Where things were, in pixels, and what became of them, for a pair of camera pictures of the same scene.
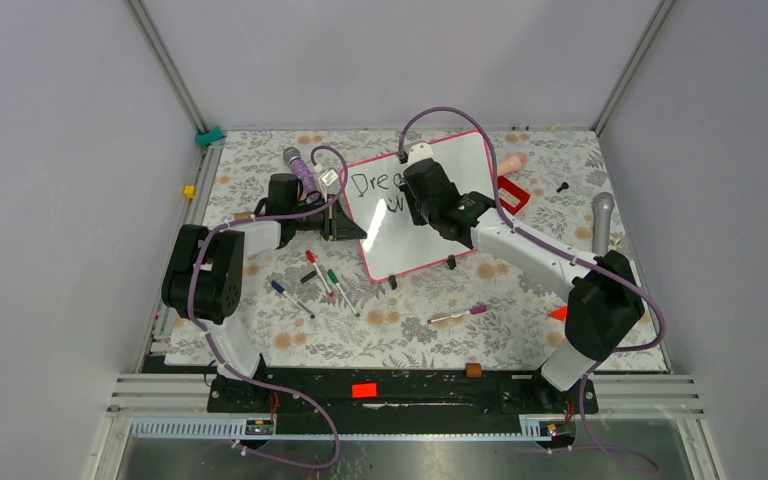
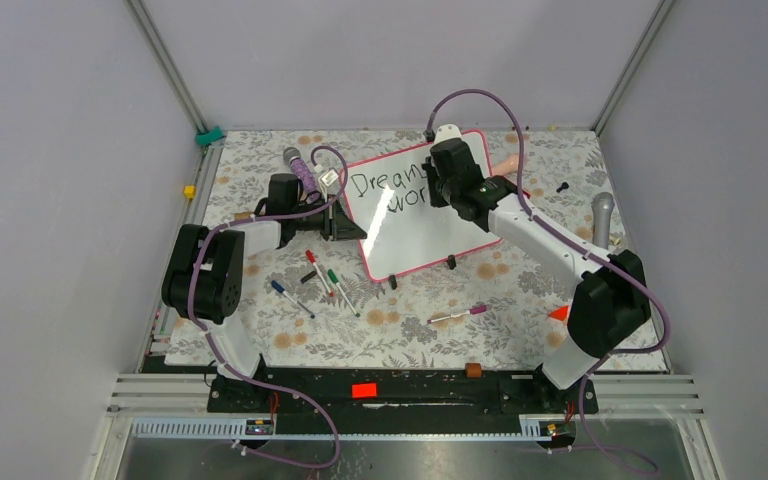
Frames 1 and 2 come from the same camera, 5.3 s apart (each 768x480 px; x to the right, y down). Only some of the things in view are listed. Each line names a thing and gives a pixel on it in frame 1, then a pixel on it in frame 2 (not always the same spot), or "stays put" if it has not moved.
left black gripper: (337, 225) stays put
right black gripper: (410, 196) -> (436, 199)
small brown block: (473, 370) stays put
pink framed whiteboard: (396, 242) stays put
